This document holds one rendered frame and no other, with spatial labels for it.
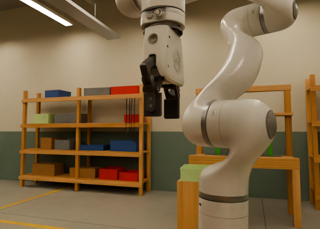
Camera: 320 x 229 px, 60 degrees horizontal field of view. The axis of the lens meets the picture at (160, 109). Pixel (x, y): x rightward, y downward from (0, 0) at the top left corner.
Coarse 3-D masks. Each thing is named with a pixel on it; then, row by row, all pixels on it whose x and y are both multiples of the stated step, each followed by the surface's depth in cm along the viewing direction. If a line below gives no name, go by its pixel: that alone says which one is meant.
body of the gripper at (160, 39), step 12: (156, 24) 49; (168, 24) 49; (144, 36) 49; (156, 36) 49; (168, 36) 48; (180, 36) 54; (144, 48) 49; (156, 48) 47; (168, 48) 48; (180, 48) 54; (156, 60) 47; (168, 60) 47; (180, 60) 53; (156, 72) 49; (168, 72) 47; (180, 72) 53; (180, 84) 53
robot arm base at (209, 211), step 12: (204, 204) 65; (216, 204) 63; (228, 204) 63; (240, 204) 63; (204, 216) 65; (216, 216) 63; (228, 216) 62; (240, 216) 63; (204, 228) 65; (216, 228) 63; (228, 228) 62; (240, 228) 63
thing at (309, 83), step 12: (312, 84) 459; (312, 96) 457; (312, 108) 456; (312, 120) 455; (312, 132) 454; (312, 144) 456; (312, 156) 462; (312, 168) 487; (312, 180) 486; (312, 192) 485
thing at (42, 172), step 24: (24, 96) 646; (48, 96) 629; (96, 96) 581; (120, 96) 563; (24, 120) 641; (48, 120) 627; (72, 120) 605; (144, 120) 595; (24, 144) 639; (48, 144) 624; (72, 144) 610; (96, 144) 628; (120, 144) 564; (144, 144) 586; (24, 168) 637; (48, 168) 620; (72, 168) 598; (96, 168) 593; (120, 168) 581
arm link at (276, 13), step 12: (252, 0) 78; (264, 0) 77; (276, 0) 77; (288, 0) 77; (264, 12) 80; (276, 12) 78; (288, 12) 77; (264, 24) 82; (276, 24) 80; (288, 24) 80
